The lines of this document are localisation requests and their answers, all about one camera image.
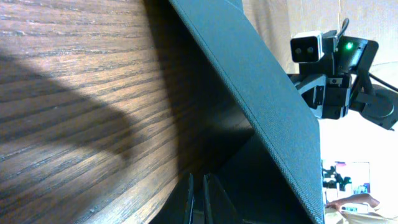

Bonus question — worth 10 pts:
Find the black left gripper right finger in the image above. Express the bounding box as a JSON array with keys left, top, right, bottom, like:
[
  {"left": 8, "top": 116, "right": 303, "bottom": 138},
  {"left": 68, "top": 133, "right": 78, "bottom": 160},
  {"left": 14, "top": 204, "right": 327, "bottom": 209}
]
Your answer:
[{"left": 203, "top": 174, "right": 243, "bottom": 224}]

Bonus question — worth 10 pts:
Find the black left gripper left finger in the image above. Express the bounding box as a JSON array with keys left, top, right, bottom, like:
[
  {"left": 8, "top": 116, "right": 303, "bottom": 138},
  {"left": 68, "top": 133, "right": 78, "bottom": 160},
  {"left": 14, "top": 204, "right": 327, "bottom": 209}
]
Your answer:
[{"left": 149, "top": 174, "right": 194, "bottom": 224}]

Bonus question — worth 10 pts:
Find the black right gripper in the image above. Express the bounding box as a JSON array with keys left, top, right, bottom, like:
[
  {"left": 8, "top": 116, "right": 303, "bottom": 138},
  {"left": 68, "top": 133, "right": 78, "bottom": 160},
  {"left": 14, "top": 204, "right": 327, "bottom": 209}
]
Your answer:
[{"left": 288, "top": 32, "right": 352, "bottom": 119}]

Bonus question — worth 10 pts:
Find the black gift box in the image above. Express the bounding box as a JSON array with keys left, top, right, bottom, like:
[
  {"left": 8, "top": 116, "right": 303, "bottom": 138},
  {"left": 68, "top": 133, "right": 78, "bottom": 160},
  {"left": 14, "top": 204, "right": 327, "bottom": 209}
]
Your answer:
[{"left": 144, "top": 1, "right": 324, "bottom": 223}]

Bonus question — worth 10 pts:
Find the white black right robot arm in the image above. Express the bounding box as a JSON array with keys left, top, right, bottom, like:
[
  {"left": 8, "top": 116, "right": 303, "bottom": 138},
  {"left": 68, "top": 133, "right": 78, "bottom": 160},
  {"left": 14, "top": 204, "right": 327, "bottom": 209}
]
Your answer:
[{"left": 205, "top": 30, "right": 397, "bottom": 223}]

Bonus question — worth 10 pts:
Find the person in background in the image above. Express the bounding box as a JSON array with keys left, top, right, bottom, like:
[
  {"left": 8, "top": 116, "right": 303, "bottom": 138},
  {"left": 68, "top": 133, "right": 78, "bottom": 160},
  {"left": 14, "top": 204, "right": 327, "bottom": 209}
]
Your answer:
[{"left": 324, "top": 194, "right": 397, "bottom": 224}]

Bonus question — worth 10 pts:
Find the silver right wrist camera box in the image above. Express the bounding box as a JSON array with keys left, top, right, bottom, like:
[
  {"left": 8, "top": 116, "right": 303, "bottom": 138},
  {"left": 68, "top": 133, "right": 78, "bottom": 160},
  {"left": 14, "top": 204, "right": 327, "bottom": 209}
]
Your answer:
[{"left": 290, "top": 30, "right": 324, "bottom": 63}]

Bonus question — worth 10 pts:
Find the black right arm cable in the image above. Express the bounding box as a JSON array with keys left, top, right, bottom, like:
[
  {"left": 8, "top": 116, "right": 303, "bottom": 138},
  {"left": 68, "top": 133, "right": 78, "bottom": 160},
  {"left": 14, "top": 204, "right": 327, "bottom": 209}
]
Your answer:
[{"left": 337, "top": 17, "right": 398, "bottom": 93}]

